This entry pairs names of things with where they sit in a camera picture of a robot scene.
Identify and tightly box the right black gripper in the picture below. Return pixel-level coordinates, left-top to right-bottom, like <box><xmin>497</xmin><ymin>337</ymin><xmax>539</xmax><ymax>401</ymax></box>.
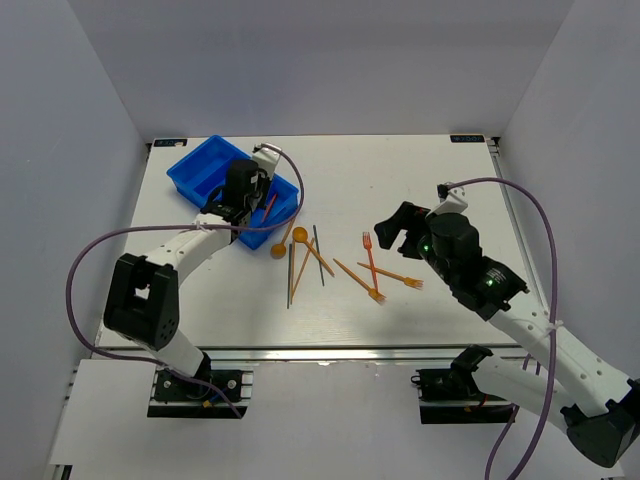
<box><xmin>373</xmin><ymin>202</ymin><xmax>456</xmax><ymax>286</ymax></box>

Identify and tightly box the red-orange plastic fork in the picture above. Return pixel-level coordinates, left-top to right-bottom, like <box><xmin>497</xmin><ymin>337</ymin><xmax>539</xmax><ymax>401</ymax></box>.
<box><xmin>362</xmin><ymin>231</ymin><xmax>379</xmax><ymax>294</ymax></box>

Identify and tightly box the red-orange chopstick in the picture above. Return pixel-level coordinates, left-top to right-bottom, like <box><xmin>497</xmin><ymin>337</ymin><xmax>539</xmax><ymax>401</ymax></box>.
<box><xmin>262</xmin><ymin>193</ymin><xmax>278</xmax><ymax>223</ymax></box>

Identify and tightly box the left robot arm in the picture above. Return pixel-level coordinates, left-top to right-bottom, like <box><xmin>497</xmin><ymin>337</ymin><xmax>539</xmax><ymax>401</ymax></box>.
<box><xmin>103</xmin><ymin>152</ymin><xmax>279</xmax><ymax>399</ymax></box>

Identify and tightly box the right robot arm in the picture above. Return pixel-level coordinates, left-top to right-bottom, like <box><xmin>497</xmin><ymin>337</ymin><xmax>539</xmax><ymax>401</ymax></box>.
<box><xmin>374</xmin><ymin>202</ymin><xmax>639</xmax><ymax>468</ymax></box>

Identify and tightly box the blue divided plastic tray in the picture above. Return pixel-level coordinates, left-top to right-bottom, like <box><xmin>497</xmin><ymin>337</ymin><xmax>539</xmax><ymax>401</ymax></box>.
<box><xmin>167</xmin><ymin>136</ymin><xmax>299</xmax><ymax>250</ymax></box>

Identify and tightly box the orange fork right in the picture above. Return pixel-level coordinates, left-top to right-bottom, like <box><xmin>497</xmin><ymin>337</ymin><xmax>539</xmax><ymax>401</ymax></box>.
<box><xmin>358</xmin><ymin>262</ymin><xmax>424</xmax><ymax>290</ymax></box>

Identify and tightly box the orange fork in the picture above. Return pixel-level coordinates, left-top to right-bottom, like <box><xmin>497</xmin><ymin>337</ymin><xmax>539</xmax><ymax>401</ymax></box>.
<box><xmin>333</xmin><ymin>259</ymin><xmax>386</xmax><ymax>305</ymax></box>
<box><xmin>358</xmin><ymin>262</ymin><xmax>424</xmax><ymax>290</ymax></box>

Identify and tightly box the orange fork lower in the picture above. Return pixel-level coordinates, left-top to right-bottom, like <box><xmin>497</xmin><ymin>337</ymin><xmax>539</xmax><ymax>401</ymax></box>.
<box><xmin>333</xmin><ymin>259</ymin><xmax>386</xmax><ymax>305</ymax></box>

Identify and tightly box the orange spoon large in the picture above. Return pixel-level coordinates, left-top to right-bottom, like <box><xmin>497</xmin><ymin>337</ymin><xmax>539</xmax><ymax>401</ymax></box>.
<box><xmin>291</xmin><ymin>227</ymin><xmax>310</xmax><ymax>298</ymax></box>

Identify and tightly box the orange spoon small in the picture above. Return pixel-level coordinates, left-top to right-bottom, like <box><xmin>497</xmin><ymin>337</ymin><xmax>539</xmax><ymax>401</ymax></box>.
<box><xmin>270</xmin><ymin>215</ymin><xmax>296</xmax><ymax>259</ymax></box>

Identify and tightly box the dark green chopstick left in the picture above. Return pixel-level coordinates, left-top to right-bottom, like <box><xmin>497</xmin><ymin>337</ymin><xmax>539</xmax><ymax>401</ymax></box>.
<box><xmin>287</xmin><ymin>243</ymin><xmax>293</xmax><ymax>309</ymax></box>

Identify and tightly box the dark green chopstick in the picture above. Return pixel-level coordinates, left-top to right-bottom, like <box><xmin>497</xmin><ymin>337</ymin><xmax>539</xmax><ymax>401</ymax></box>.
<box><xmin>312</xmin><ymin>224</ymin><xmax>327</xmax><ymax>288</ymax></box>
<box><xmin>287</xmin><ymin>243</ymin><xmax>293</xmax><ymax>309</ymax></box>

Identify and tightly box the dark green chopstick right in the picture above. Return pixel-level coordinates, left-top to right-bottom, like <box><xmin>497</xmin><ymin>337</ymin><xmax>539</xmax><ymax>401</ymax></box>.
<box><xmin>312</xmin><ymin>224</ymin><xmax>327</xmax><ymax>288</ymax></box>

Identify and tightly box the orange chopstick crossing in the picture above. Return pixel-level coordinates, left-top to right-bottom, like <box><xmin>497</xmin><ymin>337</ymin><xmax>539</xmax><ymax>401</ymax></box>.
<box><xmin>305</xmin><ymin>242</ymin><xmax>335</xmax><ymax>277</ymax></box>

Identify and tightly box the orange chopstick long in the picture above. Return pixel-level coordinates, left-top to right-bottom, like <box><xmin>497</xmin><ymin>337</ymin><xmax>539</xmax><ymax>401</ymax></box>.
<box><xmin>289</xmin><ymin>242</ymin><xmax>310</xmax><ymax>304</ymax></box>

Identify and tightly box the right table logo sticker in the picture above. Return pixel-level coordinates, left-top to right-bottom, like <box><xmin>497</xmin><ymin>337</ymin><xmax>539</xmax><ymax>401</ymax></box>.
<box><xmin>449</xmin><ymin>134</ymin><xmax>486</xmax><ymax>143</ymax></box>

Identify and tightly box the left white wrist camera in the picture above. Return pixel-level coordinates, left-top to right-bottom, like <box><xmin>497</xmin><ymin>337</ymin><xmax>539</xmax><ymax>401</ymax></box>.
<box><xmin>251</xmin><ymin>143</ymin><xmax>281</xmax><ymax>181</ymax></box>

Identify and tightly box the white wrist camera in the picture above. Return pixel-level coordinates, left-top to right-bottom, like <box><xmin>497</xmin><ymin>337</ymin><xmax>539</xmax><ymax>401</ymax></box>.
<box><xmin>251</xmin><ymin>143</ymin><xmax>281</xmax><ymax>181</ymax></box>
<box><xmin>431</xmin><ymin>183</ymin><xmax>468</xmax><ymax>215</ymax></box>

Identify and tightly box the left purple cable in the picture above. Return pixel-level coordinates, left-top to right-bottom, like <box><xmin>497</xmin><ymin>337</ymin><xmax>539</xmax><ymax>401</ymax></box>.
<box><xmin>67</xmin><ymin>143</ymin><xmax>304</xmax><ymax>419</ymax></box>

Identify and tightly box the purple cable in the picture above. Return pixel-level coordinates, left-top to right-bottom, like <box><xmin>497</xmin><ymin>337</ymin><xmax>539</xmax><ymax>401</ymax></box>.
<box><xmin>67</xmin><ymin>143</ymin><xmax>304</xmax><ymax>419</ymax></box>
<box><xmin>444</xmin><ymin>177</ymin><xmax>557</xmax><ymax>480</ymax></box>

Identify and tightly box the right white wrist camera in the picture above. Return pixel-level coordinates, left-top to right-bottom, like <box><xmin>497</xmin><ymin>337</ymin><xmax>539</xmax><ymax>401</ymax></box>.
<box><xmin>431</xmin><ymin>183</ymin><xmax>468</xmax><ymax>215</ymax></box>

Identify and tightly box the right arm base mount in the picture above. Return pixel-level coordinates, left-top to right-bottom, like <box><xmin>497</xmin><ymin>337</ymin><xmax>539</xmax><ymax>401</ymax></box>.
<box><xmin>410</xmin><ymin>345</ymin><xmax>515</xmax><ymax>425</ymax></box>

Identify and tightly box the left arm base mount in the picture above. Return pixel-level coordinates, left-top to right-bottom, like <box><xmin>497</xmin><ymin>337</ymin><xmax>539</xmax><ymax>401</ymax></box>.
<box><xmin>147</xmin><ymin>368</ymin><xmax>254</xmax><ymax>420</ymax></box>

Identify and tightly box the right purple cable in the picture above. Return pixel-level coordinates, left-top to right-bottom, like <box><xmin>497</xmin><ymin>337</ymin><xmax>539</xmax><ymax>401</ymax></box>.
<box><xmin>444</xmin><ymin>177</ymin><xmax>557</xmax><ymax>480</ymax></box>

